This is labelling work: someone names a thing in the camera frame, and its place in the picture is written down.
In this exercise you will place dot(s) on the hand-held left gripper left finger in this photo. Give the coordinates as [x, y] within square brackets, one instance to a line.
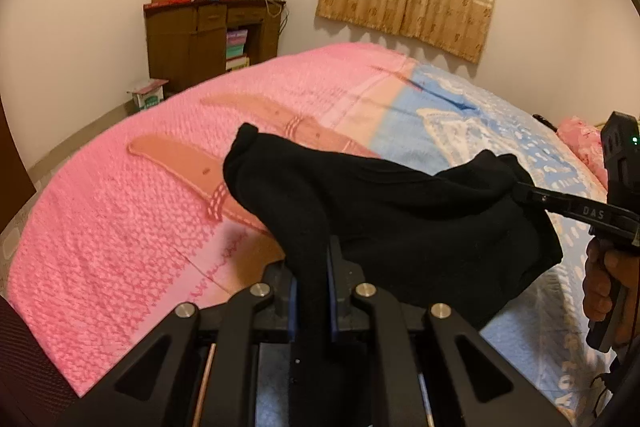
[294, 312]

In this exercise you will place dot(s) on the pink and blue printed blanket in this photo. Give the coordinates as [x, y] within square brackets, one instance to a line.
[125, 232]

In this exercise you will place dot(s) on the red flat box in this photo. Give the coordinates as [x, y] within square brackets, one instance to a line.
[165, 3]

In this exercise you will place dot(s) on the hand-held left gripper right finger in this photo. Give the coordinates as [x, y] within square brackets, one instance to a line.
[333, 312]

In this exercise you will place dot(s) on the brown wooden desk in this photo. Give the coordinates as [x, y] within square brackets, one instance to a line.
[175, 47]

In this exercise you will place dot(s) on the brown wooden door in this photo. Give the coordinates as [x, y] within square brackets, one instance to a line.
[12, 177]

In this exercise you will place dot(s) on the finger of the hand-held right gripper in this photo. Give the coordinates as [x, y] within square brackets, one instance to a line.
[565, 207]

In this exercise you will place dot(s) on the stack of pastel books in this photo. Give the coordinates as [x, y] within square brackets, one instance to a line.
[237, 49]

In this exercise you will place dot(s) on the dark mesh chair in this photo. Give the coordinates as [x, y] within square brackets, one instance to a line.
[25, 357]

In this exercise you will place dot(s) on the black remote control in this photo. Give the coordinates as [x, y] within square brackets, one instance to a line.
[544, 120]

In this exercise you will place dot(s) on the pink floral folded blanket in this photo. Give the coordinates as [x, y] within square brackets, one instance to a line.
[580, 142]

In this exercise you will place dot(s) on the dark cloth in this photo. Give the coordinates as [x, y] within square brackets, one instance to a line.
[625, 387]

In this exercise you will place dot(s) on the person's right hand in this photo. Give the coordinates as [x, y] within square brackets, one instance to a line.
[597, 287]

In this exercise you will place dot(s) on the black pants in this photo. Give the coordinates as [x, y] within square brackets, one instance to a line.
[400, 217]

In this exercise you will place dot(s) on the small cardboard box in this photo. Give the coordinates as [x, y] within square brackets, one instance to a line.
[147, 99]

